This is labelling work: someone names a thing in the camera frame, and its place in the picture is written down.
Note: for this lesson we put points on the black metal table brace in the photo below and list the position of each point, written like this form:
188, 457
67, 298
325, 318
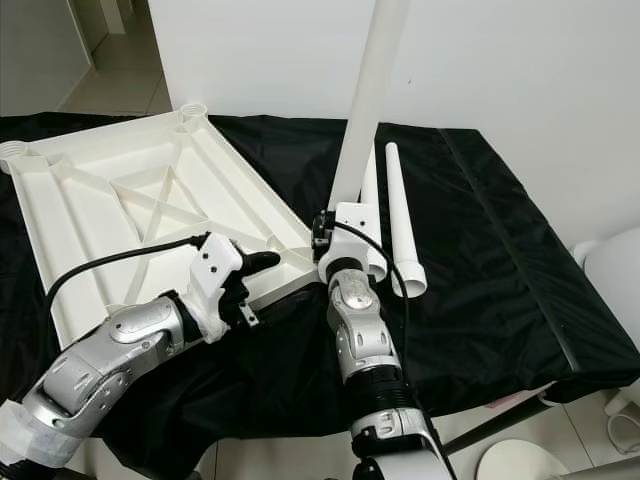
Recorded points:
500, 428

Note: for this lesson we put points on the white rounded appliance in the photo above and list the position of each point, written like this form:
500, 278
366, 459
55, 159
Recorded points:
615, 280

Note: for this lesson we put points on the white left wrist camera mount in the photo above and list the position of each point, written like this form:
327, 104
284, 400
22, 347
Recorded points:
215, 270

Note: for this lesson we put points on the black cloth table cover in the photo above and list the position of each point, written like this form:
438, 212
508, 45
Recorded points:
490, 280

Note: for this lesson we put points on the white plastic children table top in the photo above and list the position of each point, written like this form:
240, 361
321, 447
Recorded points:
110, 210

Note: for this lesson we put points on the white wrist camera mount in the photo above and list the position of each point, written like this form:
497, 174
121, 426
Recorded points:
355, 235
215, 270

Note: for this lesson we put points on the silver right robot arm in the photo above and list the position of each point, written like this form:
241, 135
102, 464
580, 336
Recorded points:
360, 340

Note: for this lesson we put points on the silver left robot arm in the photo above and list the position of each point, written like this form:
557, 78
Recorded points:
120, 345

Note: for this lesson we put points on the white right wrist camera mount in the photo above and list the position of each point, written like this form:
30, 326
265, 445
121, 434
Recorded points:
355, 235

